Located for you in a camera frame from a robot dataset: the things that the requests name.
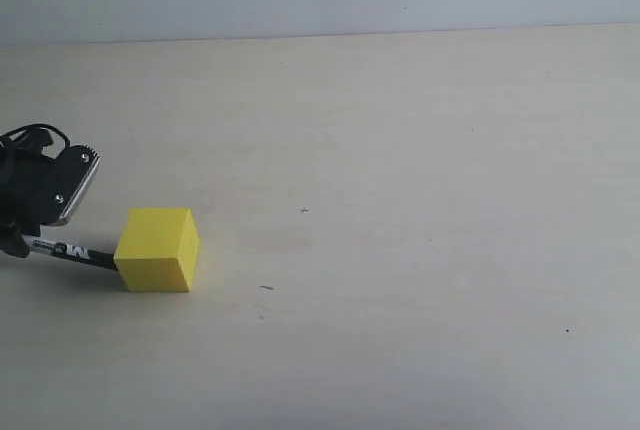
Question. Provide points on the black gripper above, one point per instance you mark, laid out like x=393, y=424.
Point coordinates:
x=32, y=189

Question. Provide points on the black and white marker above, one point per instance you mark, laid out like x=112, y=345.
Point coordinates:
x=70, y=252

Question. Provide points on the yellow cube block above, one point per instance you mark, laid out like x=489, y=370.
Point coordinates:
x=158, y=250

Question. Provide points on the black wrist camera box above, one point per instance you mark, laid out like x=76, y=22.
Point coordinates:
x=67, y=183

